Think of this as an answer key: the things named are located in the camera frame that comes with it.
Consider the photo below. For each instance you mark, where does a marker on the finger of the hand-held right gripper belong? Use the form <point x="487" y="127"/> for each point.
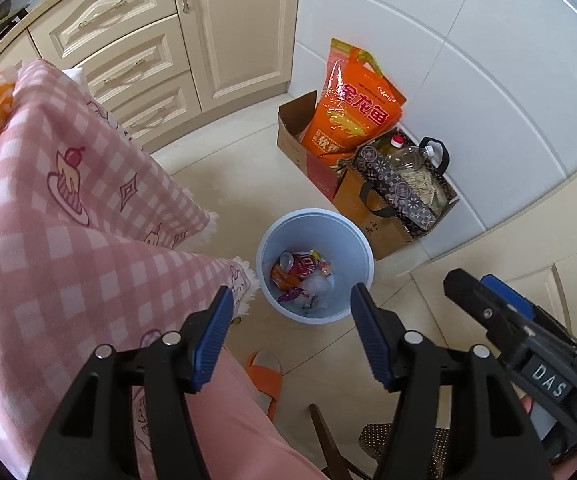
<point x="483" y="310"/>
<point x="511" y="297"/>

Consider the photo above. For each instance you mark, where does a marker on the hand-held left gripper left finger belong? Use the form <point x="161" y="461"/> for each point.
<point x="213" y="335"/>

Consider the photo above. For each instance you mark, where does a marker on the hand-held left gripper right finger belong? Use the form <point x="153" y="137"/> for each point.
<point x="368" y="335"/>

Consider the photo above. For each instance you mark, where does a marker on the clear knotted plastic bag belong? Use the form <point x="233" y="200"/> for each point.
<point x="318" y="287"/>

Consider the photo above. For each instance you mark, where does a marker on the red snack bag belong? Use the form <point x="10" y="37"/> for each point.
<point x="306" y="265"/>

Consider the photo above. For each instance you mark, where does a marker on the light blue plastic bin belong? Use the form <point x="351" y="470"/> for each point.
<point x="313" y="230"/>

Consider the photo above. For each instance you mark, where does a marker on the orange slipper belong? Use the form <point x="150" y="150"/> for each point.
<point x="268" y="385"/>

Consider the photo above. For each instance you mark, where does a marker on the person's pink trouser leg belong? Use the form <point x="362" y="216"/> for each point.
<point x="248" y="435"/>

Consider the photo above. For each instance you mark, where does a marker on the patterned brown paper bag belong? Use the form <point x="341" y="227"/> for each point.
<point x="388" y="230"/>

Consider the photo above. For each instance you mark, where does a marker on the dark wooden chair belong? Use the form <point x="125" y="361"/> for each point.
<point x="326" y="440"/>

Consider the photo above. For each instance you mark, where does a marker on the beige textured packet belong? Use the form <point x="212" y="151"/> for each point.
<point x="423" y="185"/>

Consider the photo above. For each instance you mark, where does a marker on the pink checked tablecloth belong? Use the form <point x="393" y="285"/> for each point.
<point x="68" y="260"/>

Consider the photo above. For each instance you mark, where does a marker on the clear oil bottle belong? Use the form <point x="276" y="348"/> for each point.
<point x="408" y="157"/>

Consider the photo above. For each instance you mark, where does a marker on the brown cardboard box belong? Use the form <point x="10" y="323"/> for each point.
<point x="293" y="135"/>

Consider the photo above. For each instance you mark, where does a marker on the orange rice bag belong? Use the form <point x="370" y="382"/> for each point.
<point x="348" y="110"/>

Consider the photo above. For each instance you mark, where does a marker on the cream cabinet drawer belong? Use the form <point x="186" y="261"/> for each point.
<point x="138" y="55"/>
<point x="68" y="35"/>
<point x="163" y="102"/>

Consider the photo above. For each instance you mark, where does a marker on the cream cabinet door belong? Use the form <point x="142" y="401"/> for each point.
<point x="238" y="25"/>

